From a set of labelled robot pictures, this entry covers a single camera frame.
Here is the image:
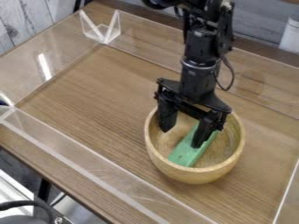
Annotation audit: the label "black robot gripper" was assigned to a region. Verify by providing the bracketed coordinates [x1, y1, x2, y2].
[153, 59, 232, 148]

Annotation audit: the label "green rectangular block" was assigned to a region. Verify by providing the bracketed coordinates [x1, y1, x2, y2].
[168, 127, 219, 167]

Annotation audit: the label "brown wooden bowl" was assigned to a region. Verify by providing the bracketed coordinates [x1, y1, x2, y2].
[144, 108, 245, 185]

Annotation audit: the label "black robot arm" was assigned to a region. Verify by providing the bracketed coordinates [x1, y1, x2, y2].
[141, 0, 235, 148]

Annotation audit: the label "clear acrylic tray walls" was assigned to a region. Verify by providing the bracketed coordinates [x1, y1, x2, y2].
[0, 2, 299, 224]

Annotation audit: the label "white cylindrical container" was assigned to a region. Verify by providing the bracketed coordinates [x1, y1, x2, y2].
[279, 14, 299, 54]

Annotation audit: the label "black metal table leg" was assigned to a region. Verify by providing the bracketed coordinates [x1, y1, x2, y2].
[37, 178, 52, 201]

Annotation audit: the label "black bracket with screw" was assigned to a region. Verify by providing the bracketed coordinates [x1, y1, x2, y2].
[32, 197, 73, 224]

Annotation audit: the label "black cable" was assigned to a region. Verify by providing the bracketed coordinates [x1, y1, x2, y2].
[0, 199, 53, 224]

